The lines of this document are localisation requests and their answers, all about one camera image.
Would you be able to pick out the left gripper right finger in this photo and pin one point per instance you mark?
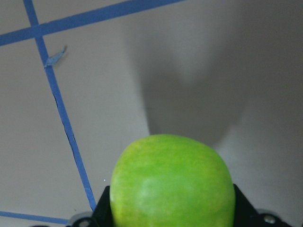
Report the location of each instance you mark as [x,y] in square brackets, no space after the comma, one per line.
[245,213]

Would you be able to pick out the green apple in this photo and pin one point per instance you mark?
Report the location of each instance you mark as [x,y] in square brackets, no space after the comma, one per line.
[171,181]

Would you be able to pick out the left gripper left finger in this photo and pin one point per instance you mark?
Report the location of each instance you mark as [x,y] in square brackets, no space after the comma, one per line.
[102,215]

